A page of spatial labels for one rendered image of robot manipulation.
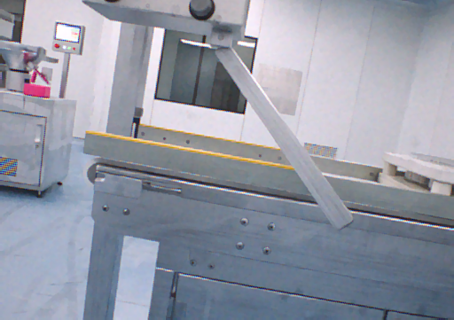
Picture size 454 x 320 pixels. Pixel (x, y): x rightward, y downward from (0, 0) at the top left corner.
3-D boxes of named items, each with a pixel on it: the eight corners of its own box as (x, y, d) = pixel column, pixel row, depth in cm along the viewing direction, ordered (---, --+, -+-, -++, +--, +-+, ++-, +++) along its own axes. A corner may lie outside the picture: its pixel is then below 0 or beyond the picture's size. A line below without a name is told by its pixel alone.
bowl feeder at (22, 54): (-17, 87, 277) (-12, 38, 272) (6, 89, 312) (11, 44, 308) (46, 97, 281) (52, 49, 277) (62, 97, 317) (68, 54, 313)
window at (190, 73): (153, 98, 550) (166, 20, 537) (153, 98, 552) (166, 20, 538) (244, 114, 564) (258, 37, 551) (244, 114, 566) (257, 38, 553)
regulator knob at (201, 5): (183, 13, 45) (189, -21, 45) (187, 19, 48) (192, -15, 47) (210, 18, 45) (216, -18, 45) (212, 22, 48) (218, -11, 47)
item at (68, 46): (44, 96, 302) (54, 19, 295) (49, 96, 312) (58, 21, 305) (72, 100, 304) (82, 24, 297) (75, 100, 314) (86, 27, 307)
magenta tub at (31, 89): (22, 94, 267) (23, 82, 266) (29, 95, 279) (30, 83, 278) (43, 97, 269) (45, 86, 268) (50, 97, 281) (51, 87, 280)
